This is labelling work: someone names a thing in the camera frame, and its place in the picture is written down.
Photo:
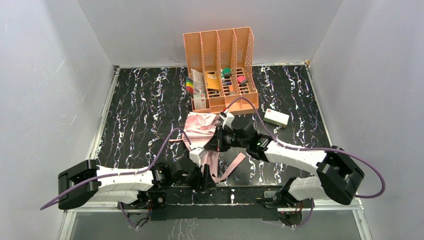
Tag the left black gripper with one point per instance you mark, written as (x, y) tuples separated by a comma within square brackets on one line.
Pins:
[(203, 174)]

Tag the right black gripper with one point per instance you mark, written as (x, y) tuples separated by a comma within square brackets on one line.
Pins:
[(218, 141)]

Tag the black pink folding umbrella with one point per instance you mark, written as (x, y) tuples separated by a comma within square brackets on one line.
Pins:
[(199, 129)]

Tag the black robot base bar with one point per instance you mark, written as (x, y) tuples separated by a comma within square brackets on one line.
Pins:
[(224, 202)]

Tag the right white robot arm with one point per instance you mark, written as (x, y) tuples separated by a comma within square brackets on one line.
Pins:
[(333, 175)]

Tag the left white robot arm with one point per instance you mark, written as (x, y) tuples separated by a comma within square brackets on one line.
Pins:
[(88, 182)]

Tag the white red box in organizer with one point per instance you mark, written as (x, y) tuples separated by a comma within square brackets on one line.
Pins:
[(199, 102)]

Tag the white green small box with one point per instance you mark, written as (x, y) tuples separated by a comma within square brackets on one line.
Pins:
[(275, 117)]

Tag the yellow spiral notebook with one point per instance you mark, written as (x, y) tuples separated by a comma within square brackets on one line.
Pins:
[(212, 82)]

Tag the pink grey eraser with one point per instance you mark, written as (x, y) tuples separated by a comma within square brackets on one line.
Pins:
[(241, 80)]

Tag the green white eraser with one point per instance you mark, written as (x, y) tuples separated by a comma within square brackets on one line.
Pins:
[(226, 73)]

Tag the orange plastic desk organizer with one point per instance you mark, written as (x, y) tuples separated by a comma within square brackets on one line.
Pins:
[(210, 52)]

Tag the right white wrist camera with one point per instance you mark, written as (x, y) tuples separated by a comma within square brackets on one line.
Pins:
[(227, 118)]

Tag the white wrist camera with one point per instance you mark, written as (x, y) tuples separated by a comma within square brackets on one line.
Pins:
[(227, 118), (198, 156)]

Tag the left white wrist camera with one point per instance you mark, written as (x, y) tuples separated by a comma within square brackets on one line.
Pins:
[(198, 156)]

